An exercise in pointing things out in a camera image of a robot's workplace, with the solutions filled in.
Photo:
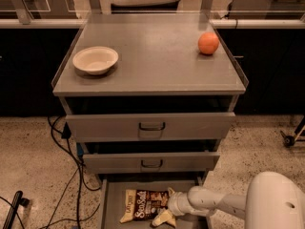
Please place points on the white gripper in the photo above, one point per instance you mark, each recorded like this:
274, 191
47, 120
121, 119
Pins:
176, 202

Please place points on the brown sea salt chip bag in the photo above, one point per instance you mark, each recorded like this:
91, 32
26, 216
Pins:
144, 205

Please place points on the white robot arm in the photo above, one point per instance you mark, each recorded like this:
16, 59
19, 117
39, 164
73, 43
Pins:
272, 202

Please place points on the grey middle drawer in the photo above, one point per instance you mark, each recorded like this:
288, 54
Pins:
151, 162

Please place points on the grey drawer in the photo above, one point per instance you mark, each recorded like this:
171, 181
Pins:
113, 204
149, 127
151, 162

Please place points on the grey bottom drawer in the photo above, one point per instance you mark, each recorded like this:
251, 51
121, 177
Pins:
113, 204

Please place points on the grey top drawer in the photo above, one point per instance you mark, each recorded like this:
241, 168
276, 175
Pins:
149, 127

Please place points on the grey metal drawer cabinet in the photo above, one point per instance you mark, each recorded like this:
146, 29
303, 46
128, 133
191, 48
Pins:
159, 71

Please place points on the black wheeled stand base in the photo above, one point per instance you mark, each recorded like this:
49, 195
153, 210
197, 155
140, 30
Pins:
299, 135

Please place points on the black bar on floor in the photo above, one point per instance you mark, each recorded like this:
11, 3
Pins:
18, 200

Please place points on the orange fruit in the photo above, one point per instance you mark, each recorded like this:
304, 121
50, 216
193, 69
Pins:
208, 43

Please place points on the dark chair back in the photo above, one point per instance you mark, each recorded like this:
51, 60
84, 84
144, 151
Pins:
162, 6

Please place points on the grey metal post left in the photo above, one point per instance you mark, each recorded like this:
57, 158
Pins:
22, 12

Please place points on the white counter rail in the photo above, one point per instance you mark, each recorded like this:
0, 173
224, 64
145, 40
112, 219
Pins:
218, 24

